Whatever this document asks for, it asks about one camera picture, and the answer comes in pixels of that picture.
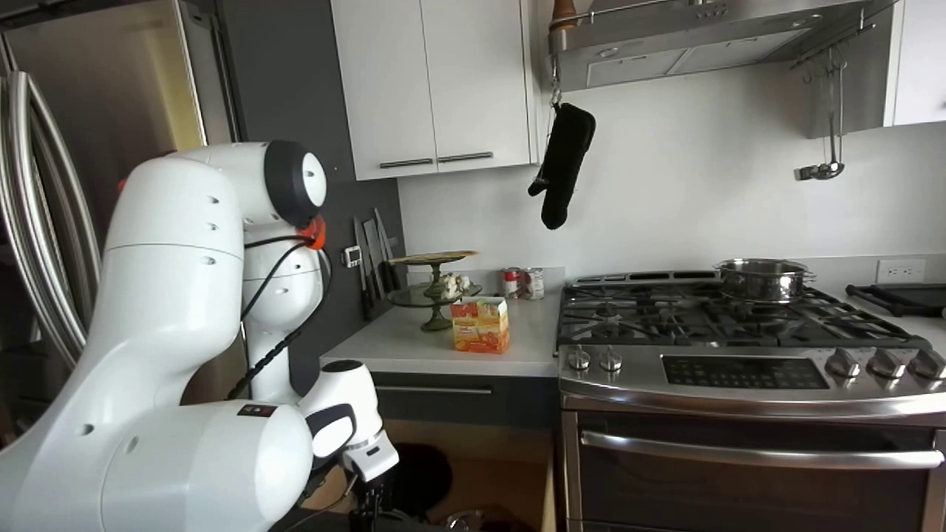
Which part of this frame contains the stainless gas stove range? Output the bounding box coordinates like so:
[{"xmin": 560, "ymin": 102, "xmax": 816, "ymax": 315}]
[{"xmin": 552, "ymin": 265, "xmax": 946, "ymax": 532}]

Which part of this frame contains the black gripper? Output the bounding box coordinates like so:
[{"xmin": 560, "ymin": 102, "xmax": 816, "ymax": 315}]
[{"xmin": 346, "ymin": 476, "xmax": 393, "ymax": 532}]

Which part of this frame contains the black oven mitt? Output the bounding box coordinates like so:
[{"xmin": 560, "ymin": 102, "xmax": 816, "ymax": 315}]
[{"xmin": 525, "ymin": 99, "xmax": 600, "ymax": 234}]

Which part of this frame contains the orange carton box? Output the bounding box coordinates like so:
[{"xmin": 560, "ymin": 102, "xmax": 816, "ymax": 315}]
[{"xmin": 448, "ymin": 294, "xmax": 513, "ymax": 358}]

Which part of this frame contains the orange cable clip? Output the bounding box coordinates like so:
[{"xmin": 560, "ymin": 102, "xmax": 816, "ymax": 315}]
[{"xmin": 299, "ymin": 216, "xmax": 330, "ymax": 250}]

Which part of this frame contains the shallow dark grey drawer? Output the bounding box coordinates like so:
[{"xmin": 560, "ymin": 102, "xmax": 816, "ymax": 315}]
[{"xmin": 370, "ymin": 368, "xmax": 560, "ymax": 430}]

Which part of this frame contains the wall knife rack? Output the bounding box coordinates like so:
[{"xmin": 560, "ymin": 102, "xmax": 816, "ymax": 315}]
[{"xmin": 352, "ymin": 207, "xmax": 404, "ymax": 325}]

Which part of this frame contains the white wall outlet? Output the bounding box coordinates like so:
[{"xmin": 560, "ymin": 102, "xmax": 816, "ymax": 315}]
[{"xmin": 874, "ymin": 253, "xmax": 931, "ymax": 285}]

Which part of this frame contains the white cabinet beside hood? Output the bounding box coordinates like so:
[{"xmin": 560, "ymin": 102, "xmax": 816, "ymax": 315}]
[{"xmin": 880, "ymin": 0, "xmax": 946, "ymax": 130}]

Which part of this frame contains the steel cooking pot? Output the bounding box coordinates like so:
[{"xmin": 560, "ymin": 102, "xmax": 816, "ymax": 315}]
[{"xmin": 716, "ymin": 253, "xmax": 810, "ymax": 306}]

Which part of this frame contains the green tiered cake stand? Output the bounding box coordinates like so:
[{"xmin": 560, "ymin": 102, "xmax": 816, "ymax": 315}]
[{"xmin": 386, "ymin": 248, "xmax": 484, "ymax": 333}]

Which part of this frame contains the hanging steel ladle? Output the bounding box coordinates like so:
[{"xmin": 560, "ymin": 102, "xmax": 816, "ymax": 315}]
[{"xmin": 794, "ymin": 61, "xmax": 850, "ymax": 183}]

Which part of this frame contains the brown wooden utensil handle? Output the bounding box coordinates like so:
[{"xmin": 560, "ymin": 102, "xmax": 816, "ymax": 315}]
[{"xmin": 547, "ymin": 0, "xmax": 586, "ymax": 53}]

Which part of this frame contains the deep dark grey drawer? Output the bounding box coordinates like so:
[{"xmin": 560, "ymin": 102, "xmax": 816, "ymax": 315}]
[{"xmin": 299, "ymin": 418, "xmax": 560, "ymax": 532}]

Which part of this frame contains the large silver stove knob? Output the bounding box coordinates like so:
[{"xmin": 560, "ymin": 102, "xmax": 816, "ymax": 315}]
[
  {"xmin": 908, "ymin": 344, "xmax": 946, "ymax": 384},
  {"xmin": 866, "ymin": 344, "xmax": 909, "ymax": 384},
  {"xmin": 825, "ymin": 344, "xmax": 866, "ymax": 384}
]

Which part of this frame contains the stainless steel refrigerator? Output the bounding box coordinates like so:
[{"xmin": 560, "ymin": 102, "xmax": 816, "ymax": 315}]
[{"xmin": 0, "ymin": 0, "xmax": 237, "ymax": 446}]

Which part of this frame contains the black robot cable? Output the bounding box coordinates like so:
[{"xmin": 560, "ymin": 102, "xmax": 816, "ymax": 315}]
[{"xmin": 228, "ymin": 229, "xmax": 334, "ymax": 402}]

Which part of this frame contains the black round pan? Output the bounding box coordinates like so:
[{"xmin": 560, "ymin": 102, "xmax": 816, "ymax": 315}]
[{"xmin": 383, "ymin": 439, "xmax": 458, "ymax": 522}]

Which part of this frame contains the silver oven door handle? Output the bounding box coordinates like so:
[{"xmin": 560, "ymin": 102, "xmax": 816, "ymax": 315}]
[{"xmin": 580, "ymin": 427, "xmax": 946, "ymax": 473}]

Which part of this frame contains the silver shallow drawer handle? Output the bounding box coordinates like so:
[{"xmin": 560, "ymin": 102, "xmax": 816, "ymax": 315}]
[{"xmin": 377, "ymin": 384, "xmax": 497, "ymax": 398}]

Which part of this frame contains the white upper cabinet door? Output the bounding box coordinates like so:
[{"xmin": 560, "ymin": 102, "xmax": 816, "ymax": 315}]
[
  {"xmin": 420, "ymin": 0, "xmax": 540, "ymax": 172},
  {"xmin": 327, "ymin": 0, "xmax": 441, "ymax": 183}
]

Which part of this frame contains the stainless steel range hood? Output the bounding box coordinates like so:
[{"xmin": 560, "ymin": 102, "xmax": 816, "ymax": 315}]
[{"xmin": 537, "ymin": 0, "xmax": 902, "ymax": 142}]

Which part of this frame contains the dark grey side panel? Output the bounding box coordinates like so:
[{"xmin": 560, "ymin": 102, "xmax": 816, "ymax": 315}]
[{"xmin": 209, "ymin": 0, "xmax": 407, "ymax": 395}]

